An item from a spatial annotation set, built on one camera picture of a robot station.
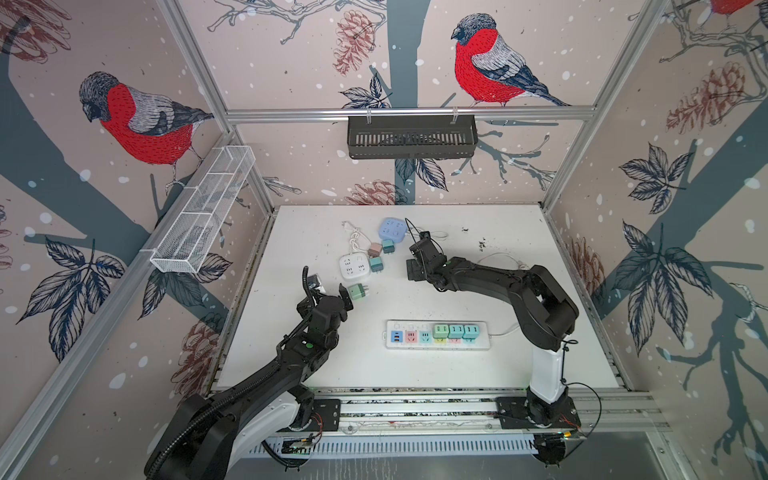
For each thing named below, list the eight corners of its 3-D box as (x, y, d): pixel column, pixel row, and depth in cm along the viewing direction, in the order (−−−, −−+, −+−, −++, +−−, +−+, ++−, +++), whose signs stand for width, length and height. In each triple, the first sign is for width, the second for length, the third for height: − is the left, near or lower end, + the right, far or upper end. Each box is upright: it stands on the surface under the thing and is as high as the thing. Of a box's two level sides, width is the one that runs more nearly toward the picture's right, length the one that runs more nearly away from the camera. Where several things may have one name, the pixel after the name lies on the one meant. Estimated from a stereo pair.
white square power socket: (338, 278, 101) (337, 274, 99) (341, 257, 107) (340, 252, 105) (369, 278, 101) (369, 274, 99) (371, 257, 107) (370, 252, 105)
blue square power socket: (376, 239, 113) (376, 235, 111) (383, 219, 119) (383, 215, 118) (402, 243, 111) (403, 240, 109) (408, 223, 118) (408, 220, 116)
